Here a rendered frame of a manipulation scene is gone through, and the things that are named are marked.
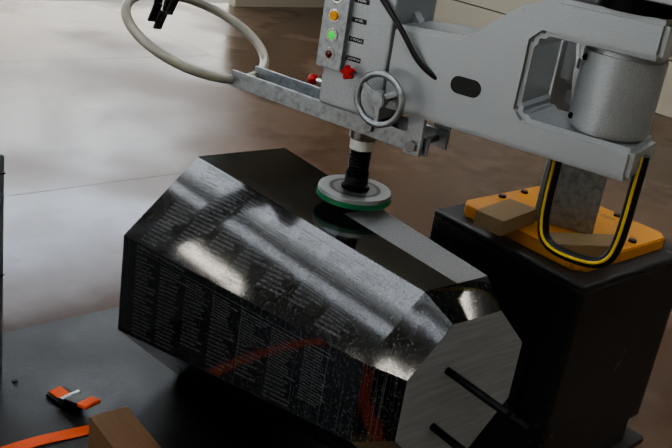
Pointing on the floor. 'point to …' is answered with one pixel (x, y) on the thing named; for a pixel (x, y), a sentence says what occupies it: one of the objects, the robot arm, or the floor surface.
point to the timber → (119, 431)
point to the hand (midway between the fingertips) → (157, 16)
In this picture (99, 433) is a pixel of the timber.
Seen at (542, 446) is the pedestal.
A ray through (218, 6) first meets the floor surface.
